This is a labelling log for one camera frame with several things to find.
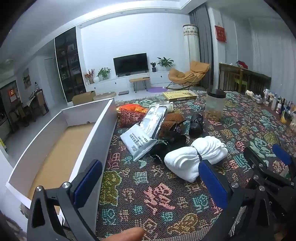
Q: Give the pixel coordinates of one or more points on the green chair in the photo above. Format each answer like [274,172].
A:
[239,81]

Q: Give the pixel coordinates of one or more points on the dark flat floor device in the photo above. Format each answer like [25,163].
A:
[123,92]

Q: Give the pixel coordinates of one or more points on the wooden bench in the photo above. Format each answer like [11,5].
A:
[140,80]

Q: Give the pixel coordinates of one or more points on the cream cloth roll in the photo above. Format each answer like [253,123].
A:
[170,107]

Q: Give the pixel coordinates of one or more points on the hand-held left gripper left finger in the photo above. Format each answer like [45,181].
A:
[89,183]

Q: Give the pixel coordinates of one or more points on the white towel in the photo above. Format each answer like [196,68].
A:
[180,160]

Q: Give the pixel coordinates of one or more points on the wooden dining chair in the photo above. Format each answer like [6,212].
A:
[42,102]

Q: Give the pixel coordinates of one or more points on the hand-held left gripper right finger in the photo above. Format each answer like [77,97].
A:
[212,183]

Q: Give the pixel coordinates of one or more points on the black television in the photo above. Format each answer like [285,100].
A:
[130,64]

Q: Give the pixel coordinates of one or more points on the grey curtain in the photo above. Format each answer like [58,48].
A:
[204,46]

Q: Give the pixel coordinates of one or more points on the black beaded cloth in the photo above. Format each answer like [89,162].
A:
[172,141]

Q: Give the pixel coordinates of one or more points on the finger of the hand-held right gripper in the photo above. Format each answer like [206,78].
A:
[253,160]
[281,154]

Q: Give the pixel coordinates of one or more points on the cardboard box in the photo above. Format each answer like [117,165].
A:
[84,97]

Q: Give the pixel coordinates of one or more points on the framed wall picture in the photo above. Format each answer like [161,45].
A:
[26,78]

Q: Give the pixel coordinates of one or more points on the silver printed pouch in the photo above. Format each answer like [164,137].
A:
[136,142]

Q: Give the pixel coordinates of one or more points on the row of toiletry bottles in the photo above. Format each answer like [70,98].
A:
[279,104]

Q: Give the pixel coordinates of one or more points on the white box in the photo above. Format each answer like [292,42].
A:
[108,120]

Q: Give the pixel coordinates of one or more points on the white round vase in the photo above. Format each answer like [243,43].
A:
[96,79]

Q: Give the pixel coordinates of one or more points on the red wall hanging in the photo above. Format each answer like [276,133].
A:
[220,33]

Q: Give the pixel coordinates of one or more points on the orange rocking chair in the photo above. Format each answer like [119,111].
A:
[196,68]

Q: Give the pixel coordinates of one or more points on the clear plastic jar black lid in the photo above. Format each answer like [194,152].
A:
[215,106]

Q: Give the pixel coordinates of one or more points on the white sheer curtain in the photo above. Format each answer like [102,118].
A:
[272,53]

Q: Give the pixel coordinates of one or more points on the person's left hand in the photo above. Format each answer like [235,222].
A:
[124,234]

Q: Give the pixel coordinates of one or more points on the bushy green potted plant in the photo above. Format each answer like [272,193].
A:
[104,73]

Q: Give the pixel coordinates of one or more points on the patterned woven blanket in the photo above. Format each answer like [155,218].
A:
[150,180]

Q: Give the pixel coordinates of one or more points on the large green potted plant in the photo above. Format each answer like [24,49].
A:
[165,62]

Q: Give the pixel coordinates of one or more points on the red flowers in vase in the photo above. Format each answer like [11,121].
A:
[89,74]

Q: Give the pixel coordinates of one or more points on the purple floor mat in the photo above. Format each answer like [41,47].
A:
[156,89]

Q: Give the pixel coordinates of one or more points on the white television cabinet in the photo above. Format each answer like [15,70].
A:
[159,77]

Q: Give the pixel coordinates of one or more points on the covered standing air conditioner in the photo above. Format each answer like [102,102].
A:
[192,44]

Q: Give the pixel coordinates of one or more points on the red item on sideboard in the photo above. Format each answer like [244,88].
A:
[242,64]

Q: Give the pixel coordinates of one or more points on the black garbage bag roll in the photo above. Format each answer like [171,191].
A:
[196,125]

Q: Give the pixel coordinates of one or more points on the brown knitted cloth roll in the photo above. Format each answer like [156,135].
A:
[172,117]

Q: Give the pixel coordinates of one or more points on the orange cloth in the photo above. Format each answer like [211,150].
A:
[131,107]

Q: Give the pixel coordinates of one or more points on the black display cabinet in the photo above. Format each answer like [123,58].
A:
[69,64]

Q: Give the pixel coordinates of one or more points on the yellow flat box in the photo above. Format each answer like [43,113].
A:
[180,95]

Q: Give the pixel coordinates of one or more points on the small dark potted plant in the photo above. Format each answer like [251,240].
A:
[153,66]

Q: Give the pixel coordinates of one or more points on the shiny foil bag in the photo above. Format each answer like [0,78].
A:
[153,118]

